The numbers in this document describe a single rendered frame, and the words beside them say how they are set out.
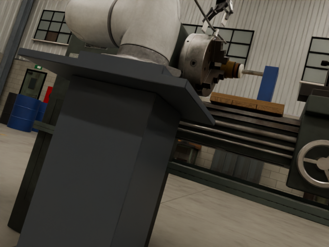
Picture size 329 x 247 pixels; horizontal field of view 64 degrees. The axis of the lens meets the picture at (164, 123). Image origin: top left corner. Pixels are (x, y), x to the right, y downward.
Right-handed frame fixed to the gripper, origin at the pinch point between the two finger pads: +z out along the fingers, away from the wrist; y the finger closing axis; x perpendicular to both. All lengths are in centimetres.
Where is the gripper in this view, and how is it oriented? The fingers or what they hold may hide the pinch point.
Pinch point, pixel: (213, 26)
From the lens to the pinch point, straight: 156.0
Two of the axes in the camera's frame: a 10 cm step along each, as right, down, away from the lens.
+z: -3.5, 8.9, -2.8
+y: 6.4, 0.1, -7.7
